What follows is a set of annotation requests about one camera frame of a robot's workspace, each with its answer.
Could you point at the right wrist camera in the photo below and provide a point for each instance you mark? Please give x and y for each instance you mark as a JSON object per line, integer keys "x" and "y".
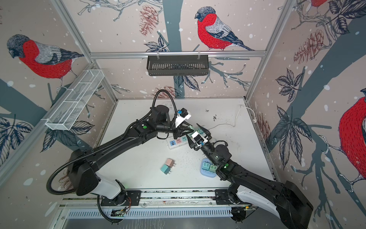
{"x": 199, "y": 139}

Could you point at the black hanging wire basket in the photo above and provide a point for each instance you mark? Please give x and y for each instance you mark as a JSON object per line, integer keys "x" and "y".
{"x": 178, "y": 65}

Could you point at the dark green plug adapter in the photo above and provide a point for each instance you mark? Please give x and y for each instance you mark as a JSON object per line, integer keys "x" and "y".
{"x": 200, "y": 131}

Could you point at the teal green front adapter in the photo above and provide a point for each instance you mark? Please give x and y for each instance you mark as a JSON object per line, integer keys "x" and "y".
{"x": 165, "y": 169}

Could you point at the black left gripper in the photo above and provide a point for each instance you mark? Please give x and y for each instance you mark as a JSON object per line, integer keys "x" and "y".
{"x": 179, "y": 130}

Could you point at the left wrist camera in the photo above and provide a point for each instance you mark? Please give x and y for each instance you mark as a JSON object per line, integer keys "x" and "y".
{"x": 181, "y": 116}

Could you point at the pink plug adapter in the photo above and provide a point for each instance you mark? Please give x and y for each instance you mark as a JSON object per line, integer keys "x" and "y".
{"x": 170, "y": 162}

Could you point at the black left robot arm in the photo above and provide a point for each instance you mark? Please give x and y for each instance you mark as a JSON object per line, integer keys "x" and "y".
{"x": 83, "y": 166}

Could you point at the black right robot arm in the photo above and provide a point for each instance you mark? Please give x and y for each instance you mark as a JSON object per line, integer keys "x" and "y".
{"x": 284, "y": 200}

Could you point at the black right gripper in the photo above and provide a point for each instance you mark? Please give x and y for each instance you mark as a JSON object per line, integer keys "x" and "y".
{"x": 193, "y": 145}

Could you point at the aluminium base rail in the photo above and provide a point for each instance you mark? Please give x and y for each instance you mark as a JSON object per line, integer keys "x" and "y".
{"x": 167, "y": 204}

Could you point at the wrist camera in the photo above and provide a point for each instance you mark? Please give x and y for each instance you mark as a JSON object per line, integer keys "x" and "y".
{"x": 199, "y": 139}
{"x": 181, "y": 116}

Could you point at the light green plug adapter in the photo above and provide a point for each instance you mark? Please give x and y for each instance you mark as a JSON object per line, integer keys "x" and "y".
{"x": 213, "y": 168}

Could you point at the white mesh wall shelf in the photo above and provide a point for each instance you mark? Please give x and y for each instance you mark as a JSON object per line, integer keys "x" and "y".
{"x": 76, "y": 99}

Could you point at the white long power strip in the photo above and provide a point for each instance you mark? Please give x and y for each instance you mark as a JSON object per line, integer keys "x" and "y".
{"x": 179, "y": 142}

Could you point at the blue rounded power strip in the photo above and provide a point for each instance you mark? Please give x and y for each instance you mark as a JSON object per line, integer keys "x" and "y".
{"x": 207, "y": 173}

